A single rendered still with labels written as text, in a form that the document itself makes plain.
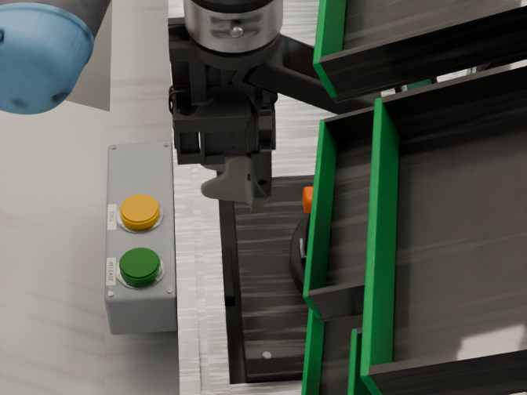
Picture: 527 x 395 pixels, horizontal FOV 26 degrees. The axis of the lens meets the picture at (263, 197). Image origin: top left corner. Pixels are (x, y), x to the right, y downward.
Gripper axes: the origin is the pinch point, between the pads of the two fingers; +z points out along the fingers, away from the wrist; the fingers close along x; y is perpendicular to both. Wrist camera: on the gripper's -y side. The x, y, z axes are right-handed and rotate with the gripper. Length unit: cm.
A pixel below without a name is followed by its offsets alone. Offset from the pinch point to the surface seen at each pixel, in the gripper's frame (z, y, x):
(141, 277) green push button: 10.3, 11.6, 0.2
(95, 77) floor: 107, 30, -135
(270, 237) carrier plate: 10.5, -1.2, -4.0
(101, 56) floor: 107, 29, -142
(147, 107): 21.4, 11.6, -34.7
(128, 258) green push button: 10.3, 12.9, -2.2
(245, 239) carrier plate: 10.5, 1.3, -3.9
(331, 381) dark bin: -11.9, -2.7, 27.0
